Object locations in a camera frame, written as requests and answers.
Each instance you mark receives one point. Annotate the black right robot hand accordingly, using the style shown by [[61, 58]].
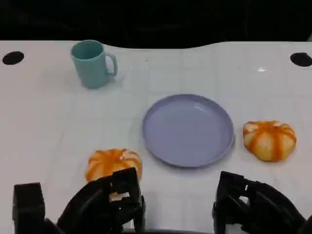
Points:
[[263, 209]]

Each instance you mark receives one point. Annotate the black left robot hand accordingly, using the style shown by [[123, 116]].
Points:
[[92, 209]]

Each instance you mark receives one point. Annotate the orange and white bread roll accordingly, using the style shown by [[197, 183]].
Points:
[[268, 142], [107, 162]]

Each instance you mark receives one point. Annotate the lilac plate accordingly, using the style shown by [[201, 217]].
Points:
[[187, 132]]

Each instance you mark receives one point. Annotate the pale green mug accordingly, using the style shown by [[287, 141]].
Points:
[[89, 70]]

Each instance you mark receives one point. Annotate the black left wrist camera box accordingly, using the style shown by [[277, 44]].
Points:
[[28, 204]]

